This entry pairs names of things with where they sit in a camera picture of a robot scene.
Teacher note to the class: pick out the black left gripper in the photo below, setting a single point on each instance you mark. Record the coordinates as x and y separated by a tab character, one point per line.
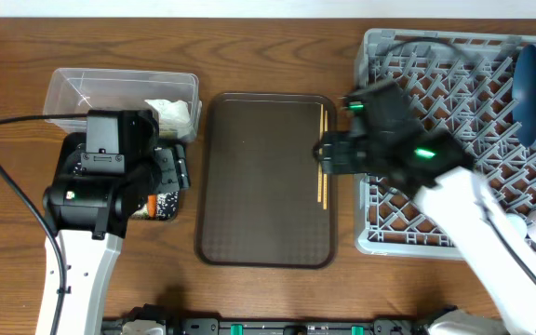
176	170

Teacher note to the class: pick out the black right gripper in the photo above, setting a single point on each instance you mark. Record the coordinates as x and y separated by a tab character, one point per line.
339	157

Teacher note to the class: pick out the orange carrot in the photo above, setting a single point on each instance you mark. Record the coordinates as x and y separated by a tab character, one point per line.
151	205

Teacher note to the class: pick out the white napkin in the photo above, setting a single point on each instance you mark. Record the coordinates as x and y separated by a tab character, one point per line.
173	117

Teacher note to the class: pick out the wooden chopstick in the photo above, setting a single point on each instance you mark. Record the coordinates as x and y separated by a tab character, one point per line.
325	191
319	168

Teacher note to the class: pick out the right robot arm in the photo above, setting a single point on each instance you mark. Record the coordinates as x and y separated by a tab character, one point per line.
438	176

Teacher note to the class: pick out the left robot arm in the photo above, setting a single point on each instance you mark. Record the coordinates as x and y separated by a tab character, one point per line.
81	259

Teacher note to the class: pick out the grey plastic dishwasher rack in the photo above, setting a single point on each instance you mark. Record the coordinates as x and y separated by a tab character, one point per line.
460	82

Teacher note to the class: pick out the pile of white rice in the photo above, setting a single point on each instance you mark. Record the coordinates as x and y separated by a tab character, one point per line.
166	208

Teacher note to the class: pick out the black tray bin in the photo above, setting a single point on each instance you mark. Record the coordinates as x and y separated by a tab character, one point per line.
149	191

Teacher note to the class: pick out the brown serving tray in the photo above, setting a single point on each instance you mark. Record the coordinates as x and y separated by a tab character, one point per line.
258	200

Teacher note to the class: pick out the clear plastic bin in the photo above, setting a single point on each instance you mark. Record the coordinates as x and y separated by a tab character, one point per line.
78	90

